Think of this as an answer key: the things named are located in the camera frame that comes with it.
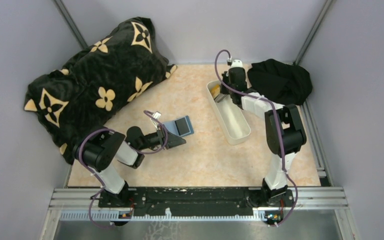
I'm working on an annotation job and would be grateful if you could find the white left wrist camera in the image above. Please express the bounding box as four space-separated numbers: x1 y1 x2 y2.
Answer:
151 111 162 126

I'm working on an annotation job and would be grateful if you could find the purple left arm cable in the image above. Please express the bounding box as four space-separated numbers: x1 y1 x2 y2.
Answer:
78 110 170 229

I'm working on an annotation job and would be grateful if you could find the gold credit card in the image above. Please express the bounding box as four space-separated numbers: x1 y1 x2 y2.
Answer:
210 84 221 99

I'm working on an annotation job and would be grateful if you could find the black credit card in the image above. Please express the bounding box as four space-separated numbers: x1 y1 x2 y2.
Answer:
174 118 190 136

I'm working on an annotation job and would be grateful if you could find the white oblong plastic bin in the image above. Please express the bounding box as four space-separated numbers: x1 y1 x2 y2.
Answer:
206 80 251 146

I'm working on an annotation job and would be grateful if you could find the black cloth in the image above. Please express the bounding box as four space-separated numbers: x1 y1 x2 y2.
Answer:
247 58 313 106

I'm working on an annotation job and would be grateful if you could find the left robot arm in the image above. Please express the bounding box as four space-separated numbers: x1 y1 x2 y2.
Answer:
73 126 187 199

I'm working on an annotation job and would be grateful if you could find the black flower-patterned pillow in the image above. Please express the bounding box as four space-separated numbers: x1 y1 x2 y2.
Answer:
24 16 177 165

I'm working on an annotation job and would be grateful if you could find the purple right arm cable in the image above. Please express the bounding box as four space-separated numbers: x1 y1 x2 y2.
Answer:
214 49 299 228

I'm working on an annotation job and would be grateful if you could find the blue leather card holder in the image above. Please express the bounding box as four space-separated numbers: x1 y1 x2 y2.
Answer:
163 115 194 138

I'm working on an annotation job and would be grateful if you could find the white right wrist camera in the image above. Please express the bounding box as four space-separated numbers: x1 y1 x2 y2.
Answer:
228 59 244 68

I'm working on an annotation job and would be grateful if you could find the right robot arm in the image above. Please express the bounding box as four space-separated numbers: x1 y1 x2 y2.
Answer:
221 66 307 199

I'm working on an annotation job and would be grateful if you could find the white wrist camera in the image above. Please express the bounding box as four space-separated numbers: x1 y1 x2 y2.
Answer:
228 59 244 68
151 111 162 126

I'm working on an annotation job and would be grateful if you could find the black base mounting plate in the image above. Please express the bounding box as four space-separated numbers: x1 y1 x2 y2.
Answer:
98 187 294 217

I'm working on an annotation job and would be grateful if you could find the aluminium front rail frame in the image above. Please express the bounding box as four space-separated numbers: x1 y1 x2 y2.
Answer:
40 186 360 240

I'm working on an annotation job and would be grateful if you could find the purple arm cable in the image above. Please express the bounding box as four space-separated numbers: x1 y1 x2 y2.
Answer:
214 49 299 228
78 110 170 229

